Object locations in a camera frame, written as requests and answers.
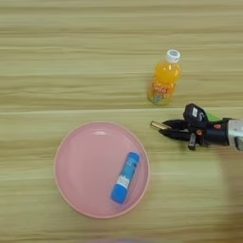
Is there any small black box white label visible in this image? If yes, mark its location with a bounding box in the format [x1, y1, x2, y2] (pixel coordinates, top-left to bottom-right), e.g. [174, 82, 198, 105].
[182, 103, 209, 128]

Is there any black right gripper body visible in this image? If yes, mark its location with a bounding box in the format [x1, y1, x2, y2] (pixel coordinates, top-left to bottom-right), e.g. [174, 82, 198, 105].
[187, 119, 230, 152]

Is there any screwdriver with amber striped handle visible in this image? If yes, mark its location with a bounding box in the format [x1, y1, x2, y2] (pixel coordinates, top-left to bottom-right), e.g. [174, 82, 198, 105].
[149, 121, 173, 132]

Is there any orange juice bottle white cap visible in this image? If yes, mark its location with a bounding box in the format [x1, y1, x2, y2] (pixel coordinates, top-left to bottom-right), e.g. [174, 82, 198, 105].
[146, 48, 183, 107]

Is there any round pink plate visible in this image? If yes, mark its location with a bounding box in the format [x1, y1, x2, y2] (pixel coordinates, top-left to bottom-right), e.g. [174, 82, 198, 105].
[52, 121, 152, 220]

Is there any blue glue stick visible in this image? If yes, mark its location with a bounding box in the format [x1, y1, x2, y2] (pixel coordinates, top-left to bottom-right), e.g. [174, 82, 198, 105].
[109, 151, 141, 205]

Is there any green flat stick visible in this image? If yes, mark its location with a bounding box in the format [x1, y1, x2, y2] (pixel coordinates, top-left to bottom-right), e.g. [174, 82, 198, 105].
[202, 108, 223, 123]

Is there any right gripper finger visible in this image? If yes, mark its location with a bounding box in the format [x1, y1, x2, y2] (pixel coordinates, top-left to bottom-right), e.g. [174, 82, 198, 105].
[158, 128, 193, 142]
[162, 119, 191, 129]

